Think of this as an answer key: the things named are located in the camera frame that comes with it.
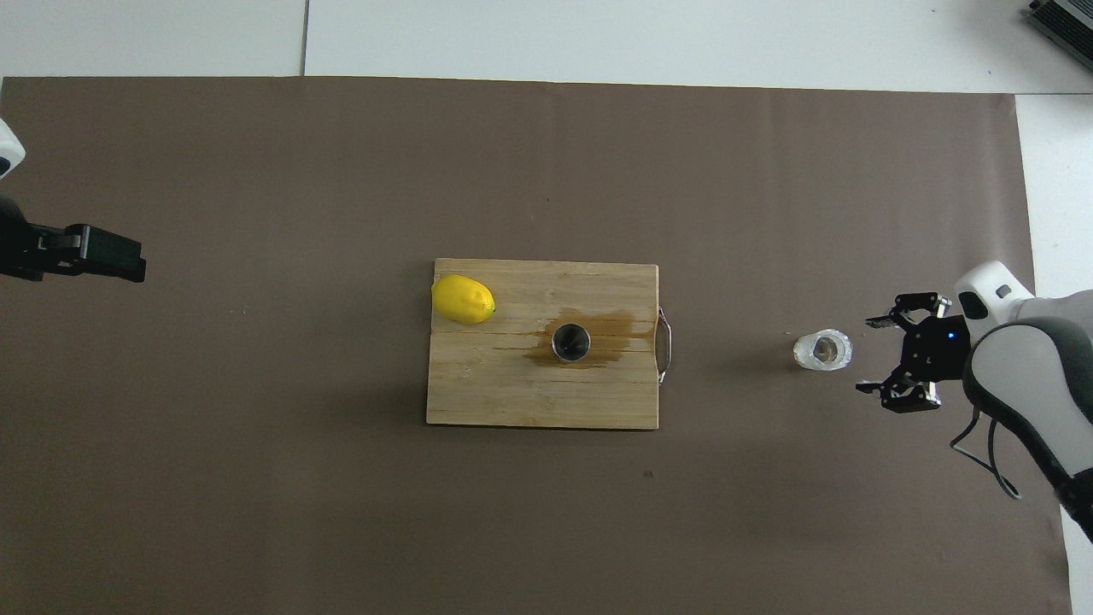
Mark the brown paper mat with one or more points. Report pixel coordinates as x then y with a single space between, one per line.
341 512

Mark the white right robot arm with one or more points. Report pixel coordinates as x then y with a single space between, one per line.
1025 367

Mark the grey finned metal device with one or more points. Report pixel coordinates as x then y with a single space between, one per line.
1067 21

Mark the wooden cutting board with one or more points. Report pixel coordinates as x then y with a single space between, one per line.
478 393

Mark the steel double jigger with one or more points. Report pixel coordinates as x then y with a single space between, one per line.
570 342

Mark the yellow lemon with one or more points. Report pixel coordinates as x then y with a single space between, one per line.
461 299

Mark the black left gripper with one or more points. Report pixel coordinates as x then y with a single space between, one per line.
26 252

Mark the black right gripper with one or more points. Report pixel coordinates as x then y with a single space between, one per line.
939 350

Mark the clear textured glass cup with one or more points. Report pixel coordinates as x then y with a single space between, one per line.
807 350

